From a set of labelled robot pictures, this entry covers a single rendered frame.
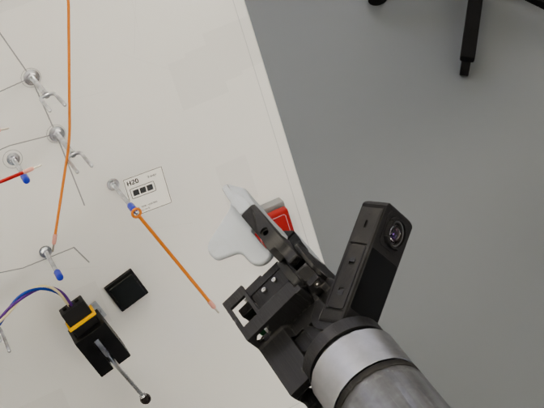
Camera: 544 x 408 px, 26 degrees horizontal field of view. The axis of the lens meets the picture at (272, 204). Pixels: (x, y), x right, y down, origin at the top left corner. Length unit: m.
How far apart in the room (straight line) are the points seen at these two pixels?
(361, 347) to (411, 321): 1.76
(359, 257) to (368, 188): 1.85
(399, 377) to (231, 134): 0.63
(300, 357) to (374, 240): 0.11
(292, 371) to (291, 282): 0.07
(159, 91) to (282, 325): 0.50
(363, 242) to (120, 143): 0.51
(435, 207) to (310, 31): 0.59
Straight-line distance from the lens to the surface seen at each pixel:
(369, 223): 0.95
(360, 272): 0.94
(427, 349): 2.62
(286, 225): 1.45
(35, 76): 1.34
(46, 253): 1.40
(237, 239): 1.00
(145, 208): 1.42
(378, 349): 0.88
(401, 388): 0.85
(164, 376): 1.52
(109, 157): 1.39
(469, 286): 2.69
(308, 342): 0.94
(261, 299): 0.98
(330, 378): 0.88
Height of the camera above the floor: 2.39
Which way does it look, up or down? 60 degrees down
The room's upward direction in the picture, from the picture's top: straight up
